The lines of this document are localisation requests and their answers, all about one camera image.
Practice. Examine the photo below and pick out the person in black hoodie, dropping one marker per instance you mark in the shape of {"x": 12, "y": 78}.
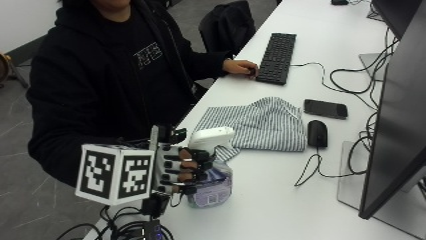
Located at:
{"x": 101, "y": 80}

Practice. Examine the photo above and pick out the small black desk device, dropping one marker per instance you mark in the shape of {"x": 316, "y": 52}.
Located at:
{"x": 340, "y": 2}

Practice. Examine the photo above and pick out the black computer mouse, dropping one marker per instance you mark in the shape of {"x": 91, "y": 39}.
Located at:
{"x": 317, "y": 133}

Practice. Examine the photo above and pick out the small grey monitor stand base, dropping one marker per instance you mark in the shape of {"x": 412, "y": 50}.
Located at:
{"x": 370, "y": 63}

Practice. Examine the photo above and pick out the black hub with blue light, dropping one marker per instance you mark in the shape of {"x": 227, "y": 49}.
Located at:
{"x": 152, "y": 230}

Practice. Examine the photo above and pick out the black smartphone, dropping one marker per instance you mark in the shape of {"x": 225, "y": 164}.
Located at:
{"x": 325, "y": 108}

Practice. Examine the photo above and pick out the black keyboard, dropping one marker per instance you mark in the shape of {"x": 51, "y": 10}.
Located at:
{"x": 277, "y": 58}

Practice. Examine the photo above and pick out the white cube with black markers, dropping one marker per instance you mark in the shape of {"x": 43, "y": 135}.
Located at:
{"x": 116, "y": 173}

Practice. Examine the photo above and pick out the large black monitor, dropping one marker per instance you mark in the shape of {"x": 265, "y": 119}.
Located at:
{"x": 397, "y": 126}

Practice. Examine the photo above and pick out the striped grey white cloth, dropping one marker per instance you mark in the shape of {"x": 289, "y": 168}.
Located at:
{"x": 261, "y": 125}

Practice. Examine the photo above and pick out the small black monitor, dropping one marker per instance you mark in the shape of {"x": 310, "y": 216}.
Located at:
{"x": 397, "y": 15}

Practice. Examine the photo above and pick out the brown wooden object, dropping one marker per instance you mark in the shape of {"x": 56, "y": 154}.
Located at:
{"x": 4, "y": 68}

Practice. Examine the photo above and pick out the clear spray bottle white trigger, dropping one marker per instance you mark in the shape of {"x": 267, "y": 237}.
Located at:
{"x": 215, "y": 181}

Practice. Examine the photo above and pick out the black office chair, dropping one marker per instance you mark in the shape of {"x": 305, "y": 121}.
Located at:
{"x": 227, "y": 26}

